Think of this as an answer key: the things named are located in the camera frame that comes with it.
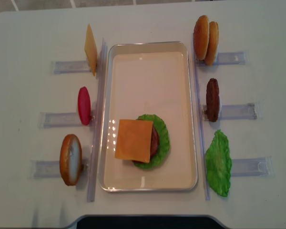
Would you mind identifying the upright bun back right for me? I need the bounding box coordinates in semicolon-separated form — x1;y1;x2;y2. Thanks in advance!
204;21;219;66

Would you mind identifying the upright brown meat patty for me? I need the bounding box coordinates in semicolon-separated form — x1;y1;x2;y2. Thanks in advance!
206;78;220;122

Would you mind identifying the upright bun left front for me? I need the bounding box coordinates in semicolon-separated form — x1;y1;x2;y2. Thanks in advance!
59;134;82;186

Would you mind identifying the bun top half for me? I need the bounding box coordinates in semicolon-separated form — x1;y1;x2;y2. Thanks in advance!
193;15;209;61

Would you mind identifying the clear holder for patty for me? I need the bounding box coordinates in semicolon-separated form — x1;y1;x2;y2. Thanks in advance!
217;103;261;120

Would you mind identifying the clear holder for tomato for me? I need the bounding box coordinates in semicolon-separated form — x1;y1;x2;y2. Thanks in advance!
38;112;84;128

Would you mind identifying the clear holder for right buns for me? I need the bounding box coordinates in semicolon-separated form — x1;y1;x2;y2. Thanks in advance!
194;50;250;67

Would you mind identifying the orange cheese slice on burger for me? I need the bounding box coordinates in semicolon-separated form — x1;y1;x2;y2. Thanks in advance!
115;119;153;163

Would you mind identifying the upright green lettuce leaf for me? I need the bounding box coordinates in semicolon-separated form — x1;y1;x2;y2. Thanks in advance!
205;130;232;197

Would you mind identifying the upright orange cheese slice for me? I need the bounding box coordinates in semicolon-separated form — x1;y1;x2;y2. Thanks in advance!
84;24;98;76

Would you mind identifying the clear holder for lettuce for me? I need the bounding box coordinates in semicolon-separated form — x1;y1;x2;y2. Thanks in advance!
231;156;274;177

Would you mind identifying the clear holder for left bun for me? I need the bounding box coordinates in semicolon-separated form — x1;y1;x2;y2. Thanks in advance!
30;158;90;179

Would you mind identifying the clear holder for cheese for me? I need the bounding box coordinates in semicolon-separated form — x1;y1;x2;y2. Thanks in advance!
50;61;92;74

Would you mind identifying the upright red tomato slice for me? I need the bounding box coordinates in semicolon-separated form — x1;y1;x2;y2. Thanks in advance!
77;86;91;125

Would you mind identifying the white rectangular tray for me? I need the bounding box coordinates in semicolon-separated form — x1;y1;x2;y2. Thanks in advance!
98;42;198;192

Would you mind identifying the meat patty on burger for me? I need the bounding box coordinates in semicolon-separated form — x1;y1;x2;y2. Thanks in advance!
150;126;159;158

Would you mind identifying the green lettuce on burger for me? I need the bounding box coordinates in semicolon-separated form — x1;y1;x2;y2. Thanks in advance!
133;114;170;169

